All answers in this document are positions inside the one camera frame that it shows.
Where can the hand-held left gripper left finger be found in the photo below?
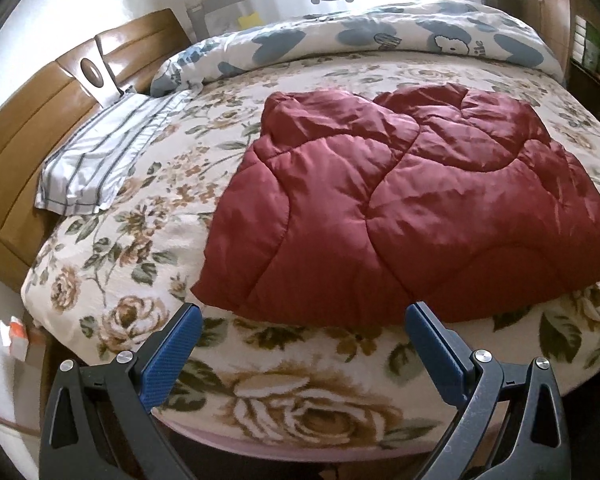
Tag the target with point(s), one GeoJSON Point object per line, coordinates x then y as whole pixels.
{"type": "Point", "coordinates": [172, 360]}

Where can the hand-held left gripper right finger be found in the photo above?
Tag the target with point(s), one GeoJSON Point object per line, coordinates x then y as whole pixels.
{"type": "Point", "coordinates": [440, 355]}

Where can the red quilted jacket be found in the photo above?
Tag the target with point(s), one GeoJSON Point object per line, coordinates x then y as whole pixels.
{"type": "Point", "coordinates": [405, 200]}

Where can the floral blanket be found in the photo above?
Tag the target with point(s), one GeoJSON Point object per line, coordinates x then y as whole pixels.
{"type": "Point", "coordinates": [130, 240]}

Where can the orange white box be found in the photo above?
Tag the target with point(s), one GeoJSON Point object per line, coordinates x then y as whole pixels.
{"type": "Point", "coordinates": [17, 337]}

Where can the striped grey white pillow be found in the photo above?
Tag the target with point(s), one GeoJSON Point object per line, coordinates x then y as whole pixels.
{"type": "Point", "coordinates": [105, 150]}

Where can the wooden headboard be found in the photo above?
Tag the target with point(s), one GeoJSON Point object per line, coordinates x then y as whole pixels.
{"type": "Point", "coordinates": [25, 125]}

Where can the blue patterned white duvet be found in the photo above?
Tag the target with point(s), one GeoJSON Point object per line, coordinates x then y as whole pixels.
{"type": "Point", "coordinates": [330, 35]}

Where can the green white boxes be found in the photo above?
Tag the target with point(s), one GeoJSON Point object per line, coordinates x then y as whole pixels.
{"type": "Point", "coordinates": [592, 45]}

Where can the wooden wardrobe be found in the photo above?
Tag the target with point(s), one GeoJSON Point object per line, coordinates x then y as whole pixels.
{"type": "Point", "coordinates": [545, 5]}

